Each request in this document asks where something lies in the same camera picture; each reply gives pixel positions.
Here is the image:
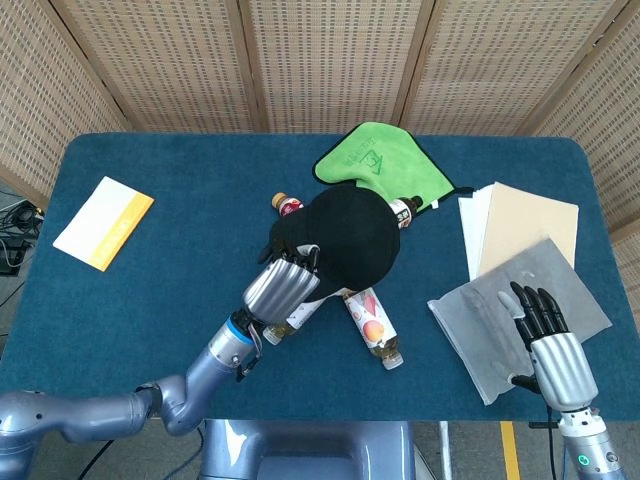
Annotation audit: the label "grey zip bag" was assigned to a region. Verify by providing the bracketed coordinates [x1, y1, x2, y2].
[427, 237, 614, 406]

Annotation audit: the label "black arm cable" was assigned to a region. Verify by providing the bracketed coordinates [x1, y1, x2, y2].
[545, 407, 559, 480]
[74, 349, 264, 480]

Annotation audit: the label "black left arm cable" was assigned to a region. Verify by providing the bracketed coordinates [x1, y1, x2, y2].
[74, 349, 264, 480]

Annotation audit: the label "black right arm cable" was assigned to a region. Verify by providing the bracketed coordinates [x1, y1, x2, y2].
[545, 407, 559, 480]

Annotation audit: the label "tea bottle green apple label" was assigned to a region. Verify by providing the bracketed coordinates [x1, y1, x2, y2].
[262, 289, 321, 346]

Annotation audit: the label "white yellow envelope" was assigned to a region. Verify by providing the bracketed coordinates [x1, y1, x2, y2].
[52, 175, 155, 273]

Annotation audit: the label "white table leg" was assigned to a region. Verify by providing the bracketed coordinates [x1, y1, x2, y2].
[438, 421, 452, 480]

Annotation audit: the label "tea bottle peach label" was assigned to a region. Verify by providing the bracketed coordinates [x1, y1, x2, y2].
[342, 285, 404, 371]

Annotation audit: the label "black baseball cap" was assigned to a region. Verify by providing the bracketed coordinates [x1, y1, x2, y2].
[269, 187, 404, 301]

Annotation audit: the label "blue-grey robot torso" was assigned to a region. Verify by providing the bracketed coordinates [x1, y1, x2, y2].
[199, 418, 416, 480]

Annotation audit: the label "coloured wrist wire bundle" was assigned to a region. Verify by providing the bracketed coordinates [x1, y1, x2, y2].
[247, 322, 265, 360]

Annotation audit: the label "dark tea bottle white label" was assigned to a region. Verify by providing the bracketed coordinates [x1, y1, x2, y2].
[389, 196, 425, 231]

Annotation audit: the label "white paper sheets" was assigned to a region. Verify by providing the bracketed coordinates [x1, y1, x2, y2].
[457, 183, 496, 281]

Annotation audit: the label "black floor cables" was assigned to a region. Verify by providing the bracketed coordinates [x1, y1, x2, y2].
[0, 199, 46, 276]

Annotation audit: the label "green microfibre cloth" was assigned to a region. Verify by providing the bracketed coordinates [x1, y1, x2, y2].
[313, 121, 475, 212]

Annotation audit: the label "cream paper sheet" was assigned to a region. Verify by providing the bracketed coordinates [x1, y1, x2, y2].
[478, 181, 580, 279]

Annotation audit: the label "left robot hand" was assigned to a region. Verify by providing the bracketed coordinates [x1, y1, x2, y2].
[242, 239, 322, 326]

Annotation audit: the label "red label drink bottle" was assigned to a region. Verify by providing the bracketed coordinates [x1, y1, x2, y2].
[271, 192, 306, 220]

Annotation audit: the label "woven folding screen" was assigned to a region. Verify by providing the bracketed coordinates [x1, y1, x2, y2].
[0, 0, 640, 241]

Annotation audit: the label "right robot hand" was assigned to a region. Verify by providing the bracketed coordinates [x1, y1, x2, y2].
[498, 280, 600, 412]

